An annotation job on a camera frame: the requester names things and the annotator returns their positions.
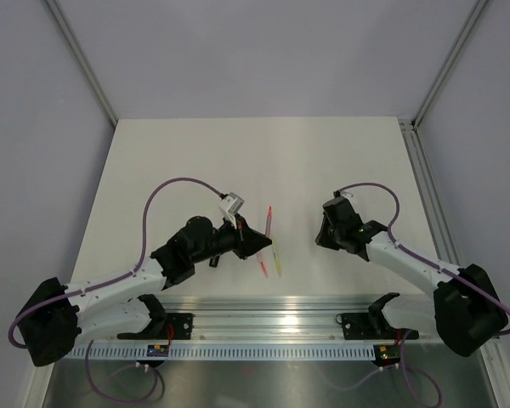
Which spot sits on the aluminium mounting rail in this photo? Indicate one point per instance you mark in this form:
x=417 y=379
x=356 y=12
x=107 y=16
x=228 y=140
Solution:
x=285 y=317

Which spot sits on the aluminium frame post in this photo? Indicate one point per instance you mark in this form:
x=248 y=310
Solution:
x=452 y=58
x=64 y=28

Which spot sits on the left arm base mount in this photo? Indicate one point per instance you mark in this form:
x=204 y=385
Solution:
x=178 y=326

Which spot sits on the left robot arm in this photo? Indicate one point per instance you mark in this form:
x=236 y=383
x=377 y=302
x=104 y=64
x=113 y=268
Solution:
x=57 y=317

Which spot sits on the aluminium side rail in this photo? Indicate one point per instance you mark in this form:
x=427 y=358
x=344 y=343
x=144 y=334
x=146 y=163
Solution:
x=433 y=209

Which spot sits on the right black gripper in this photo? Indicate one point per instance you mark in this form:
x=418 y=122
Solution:
x=322 y=240

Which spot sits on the aluminium frame post right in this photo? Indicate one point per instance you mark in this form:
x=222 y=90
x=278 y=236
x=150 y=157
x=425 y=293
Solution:
x=452 y=58

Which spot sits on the grey purple marker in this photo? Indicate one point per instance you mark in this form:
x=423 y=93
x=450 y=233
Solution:
x=268 y=222

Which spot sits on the black pink highlighter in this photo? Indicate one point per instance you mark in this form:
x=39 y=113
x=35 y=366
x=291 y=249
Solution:
x=213 y=262

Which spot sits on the white slotted cable duct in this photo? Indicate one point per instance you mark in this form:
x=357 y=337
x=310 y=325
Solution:
x=224 y=352

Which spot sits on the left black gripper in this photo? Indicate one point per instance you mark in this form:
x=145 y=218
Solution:
x=247 y=241

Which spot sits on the thin red pen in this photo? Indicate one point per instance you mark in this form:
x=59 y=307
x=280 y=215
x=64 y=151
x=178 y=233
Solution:
x=262 y=264

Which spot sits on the aluminium frame post left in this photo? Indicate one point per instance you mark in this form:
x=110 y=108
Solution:
x=64 y=28

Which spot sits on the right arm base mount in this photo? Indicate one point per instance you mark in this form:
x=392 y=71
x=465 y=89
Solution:
x=357 y=326

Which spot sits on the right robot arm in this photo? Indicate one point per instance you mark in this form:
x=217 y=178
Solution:
x=461 y=307

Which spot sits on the yellow highlighter pen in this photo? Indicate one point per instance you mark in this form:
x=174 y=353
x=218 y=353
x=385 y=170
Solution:
x=276 y=258

